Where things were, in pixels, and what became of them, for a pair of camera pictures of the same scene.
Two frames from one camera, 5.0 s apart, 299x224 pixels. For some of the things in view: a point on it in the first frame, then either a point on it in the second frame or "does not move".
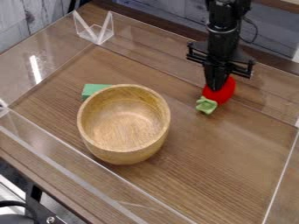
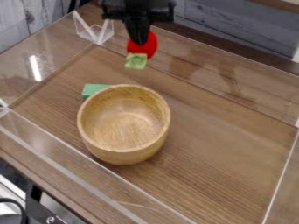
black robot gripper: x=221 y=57 to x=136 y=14
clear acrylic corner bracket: x=93 y=32 does not move
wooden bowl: x=123 y=122 does not move
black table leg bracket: x=37 y=209 does not move
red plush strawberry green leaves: x=211 y=98 to x=139 y=53
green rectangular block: x=88 y=88 does not move
